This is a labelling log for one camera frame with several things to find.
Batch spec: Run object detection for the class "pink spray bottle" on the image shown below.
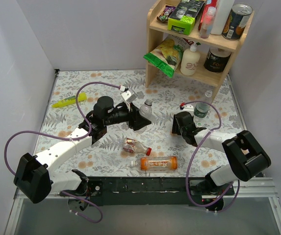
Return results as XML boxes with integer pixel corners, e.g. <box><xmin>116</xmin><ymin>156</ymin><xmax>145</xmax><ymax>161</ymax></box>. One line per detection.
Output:
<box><xmin>199</xmin><ymin>6</ymin><xmax>216</xmax><ymax>39</ymax></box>

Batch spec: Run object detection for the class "red-cap clear bottle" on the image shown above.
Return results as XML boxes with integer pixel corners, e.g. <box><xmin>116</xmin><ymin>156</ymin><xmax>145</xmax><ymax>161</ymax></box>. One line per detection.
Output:
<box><xmin>122</xmin><ymin>138</ymin><xmax>152</xmax><ymax>156</ymax></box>

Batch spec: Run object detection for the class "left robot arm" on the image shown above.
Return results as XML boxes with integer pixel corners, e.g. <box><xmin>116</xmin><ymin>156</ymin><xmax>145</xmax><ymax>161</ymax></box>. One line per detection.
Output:
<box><xmin>14</xmin><ymin>96</ymin><xmax>151</xmax><ymax>204</ymax></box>

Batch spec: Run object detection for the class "yellow green tube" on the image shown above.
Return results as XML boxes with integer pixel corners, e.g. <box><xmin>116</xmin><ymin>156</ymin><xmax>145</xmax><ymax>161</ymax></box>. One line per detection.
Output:
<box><xmin>51</xmin><ymin>93</ymin><xmax>87</xmax><ymax>108</ymax></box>

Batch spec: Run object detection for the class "white tall bottle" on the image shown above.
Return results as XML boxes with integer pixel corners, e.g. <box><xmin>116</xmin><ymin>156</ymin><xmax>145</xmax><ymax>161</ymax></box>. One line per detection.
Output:
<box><xmin>210</xmin><ymin>0</ymin><xmax>234</xmax><ymax>35</ymax></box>

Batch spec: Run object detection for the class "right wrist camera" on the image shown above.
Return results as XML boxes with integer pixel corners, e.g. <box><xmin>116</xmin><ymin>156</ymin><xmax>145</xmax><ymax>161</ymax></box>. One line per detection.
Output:
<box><xmin>180</xmin><ymin>103</ymin><xmax>194</xmax><ymax>115</ymax></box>

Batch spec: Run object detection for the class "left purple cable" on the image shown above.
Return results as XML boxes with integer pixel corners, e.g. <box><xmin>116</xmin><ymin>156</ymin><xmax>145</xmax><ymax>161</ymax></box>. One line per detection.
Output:
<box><xmin>4</xmin><ymin>82</ymin><xmax>124</xmax><ymax>223</ymax></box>

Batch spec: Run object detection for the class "purple cable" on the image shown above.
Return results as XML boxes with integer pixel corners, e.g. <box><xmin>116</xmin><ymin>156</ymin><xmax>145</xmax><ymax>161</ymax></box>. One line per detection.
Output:
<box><xmin>180</xmin><ymin>100</ymin><xmax>241</xmax><ymax>212</ymax></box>
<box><xmin>4</xmin><ymin>82</ymin><xmax>124</xmax><ymax>223</ymax></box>

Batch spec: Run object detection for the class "clear green-label water bottle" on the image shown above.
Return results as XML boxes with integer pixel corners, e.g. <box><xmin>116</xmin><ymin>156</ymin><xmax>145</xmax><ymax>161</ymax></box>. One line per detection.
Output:
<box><xmin>194</xmin><ymin>90</ymin><xmax>212</xmax><ymax>118</ymax></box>

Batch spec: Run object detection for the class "dark snack packet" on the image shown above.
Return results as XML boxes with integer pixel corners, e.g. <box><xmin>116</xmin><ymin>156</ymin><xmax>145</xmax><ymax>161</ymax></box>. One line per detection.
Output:
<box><xmin>156</xmin><ymin>5</ymin><xmax>176</xmax><ymax>23</ymax></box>

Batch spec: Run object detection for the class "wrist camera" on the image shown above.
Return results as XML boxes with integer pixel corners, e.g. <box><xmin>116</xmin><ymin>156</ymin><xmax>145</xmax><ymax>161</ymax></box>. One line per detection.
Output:
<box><xmin>180</xmin><ymin>103</ymin><xmax>194</xmax><ymax>115</ymax></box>
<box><xmin>119</xmin><ymin>85</ymin><xmax>137</xmax><ymax>111</ymax></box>

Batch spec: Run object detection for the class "cassava chips bag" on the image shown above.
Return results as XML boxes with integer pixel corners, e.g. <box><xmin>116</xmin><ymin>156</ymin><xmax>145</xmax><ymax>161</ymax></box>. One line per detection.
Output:
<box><xmin>164</xmin><ymin>34</ymin><xmax>194</xmax><ymax>51</ymax></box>

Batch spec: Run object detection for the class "red white carton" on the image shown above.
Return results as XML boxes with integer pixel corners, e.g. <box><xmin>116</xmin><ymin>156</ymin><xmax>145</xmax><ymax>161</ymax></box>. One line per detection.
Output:
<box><xmin>198</xmin><ymin>0</ymin><xmax>218</xmax><ymax>30</ymax></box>

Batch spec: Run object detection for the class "black canister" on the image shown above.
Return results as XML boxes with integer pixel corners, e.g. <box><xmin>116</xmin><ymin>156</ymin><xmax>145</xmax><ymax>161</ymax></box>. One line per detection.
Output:
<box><xmin>204</xmin><ymin>47</ymin><xmax>231</xmax><ymax>73</ymax></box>

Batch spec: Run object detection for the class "orange drink bottle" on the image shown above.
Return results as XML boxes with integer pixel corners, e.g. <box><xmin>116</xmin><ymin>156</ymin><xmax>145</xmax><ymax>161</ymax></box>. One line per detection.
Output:
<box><xmin>130</xmin><ymin>156</ymin><xmax>178</xmax><ymax>171</ymax></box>

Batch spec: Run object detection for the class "small black-cap clear bottle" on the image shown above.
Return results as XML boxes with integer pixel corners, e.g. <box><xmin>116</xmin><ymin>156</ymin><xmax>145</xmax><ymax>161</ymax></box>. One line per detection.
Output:
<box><xmin>139</xmin><ymin>99</ymin><xmax>156</xmax><ymax>124</ymax></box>

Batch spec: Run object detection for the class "tin food can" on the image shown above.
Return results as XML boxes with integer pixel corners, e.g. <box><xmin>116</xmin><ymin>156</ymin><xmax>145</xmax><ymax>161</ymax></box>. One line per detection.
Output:
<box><xmin>222</xmin><ymin>3</ymin><xmax>253</xmax><ymax>40</ymax></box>

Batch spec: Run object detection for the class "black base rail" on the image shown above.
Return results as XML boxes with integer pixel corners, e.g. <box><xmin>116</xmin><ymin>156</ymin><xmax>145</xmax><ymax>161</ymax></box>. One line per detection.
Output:
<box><xmin>59</xmin><ymin>176</ymin><xmax>226</xmax><ymax>208</ymax></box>

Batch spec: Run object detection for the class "green black box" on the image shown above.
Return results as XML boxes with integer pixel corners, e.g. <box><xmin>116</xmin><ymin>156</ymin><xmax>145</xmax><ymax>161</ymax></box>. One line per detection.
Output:
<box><xmin>168</xmin><ymin>0</ymin><xmax>205</xmax><ymax>35</ymax></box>

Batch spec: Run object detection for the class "floral table mat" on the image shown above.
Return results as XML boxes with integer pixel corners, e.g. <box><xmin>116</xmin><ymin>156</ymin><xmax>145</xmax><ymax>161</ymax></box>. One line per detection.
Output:
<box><xmin>28</xmin><ymin>69</ymin><xmax>244</xmax><ymax>178</ymax></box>

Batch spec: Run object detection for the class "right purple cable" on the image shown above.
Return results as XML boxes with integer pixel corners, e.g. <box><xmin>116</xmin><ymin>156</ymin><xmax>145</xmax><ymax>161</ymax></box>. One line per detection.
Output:
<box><xmin>180</xmin><ymin>100</ymin><xmax>241</xmax><ymax>212</ymax></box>

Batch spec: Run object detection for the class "wooden shelf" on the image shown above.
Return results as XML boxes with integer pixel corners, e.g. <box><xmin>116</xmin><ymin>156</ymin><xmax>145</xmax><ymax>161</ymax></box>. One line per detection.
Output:
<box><xmin>145</xmin><ymin>0</ymin><xmax>255</xmax><ymax>96</ymax></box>

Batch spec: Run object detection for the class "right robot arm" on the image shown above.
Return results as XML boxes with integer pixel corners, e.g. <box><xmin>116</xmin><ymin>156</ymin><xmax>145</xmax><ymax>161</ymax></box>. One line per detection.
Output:
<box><xmin>172</xmin><ymin>112</ymin><xmax>271</xmax><ymax>195</ymax></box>

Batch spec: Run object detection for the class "white pump lotion bottle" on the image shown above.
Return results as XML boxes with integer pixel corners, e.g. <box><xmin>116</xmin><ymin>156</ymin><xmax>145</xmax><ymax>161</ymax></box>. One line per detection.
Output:
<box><xmin>180</xmin><ymin>42</ymin><xmax>201</xmax><ymax>76</ymax></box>

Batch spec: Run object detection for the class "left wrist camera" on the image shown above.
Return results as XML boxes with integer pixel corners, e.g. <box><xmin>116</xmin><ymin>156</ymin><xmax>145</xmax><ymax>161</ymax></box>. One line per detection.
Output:
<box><xmin>119</xmin><ymin>85</ymin><xmax>137</xmax><ymax>111</ymax></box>

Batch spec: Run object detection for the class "green chips bag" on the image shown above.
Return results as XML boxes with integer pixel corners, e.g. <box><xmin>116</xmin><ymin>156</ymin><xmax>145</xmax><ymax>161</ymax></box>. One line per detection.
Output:
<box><xmin>144</xmin><ymin>40</ymin><xmax>184</xmax><ymax>78</ymax></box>

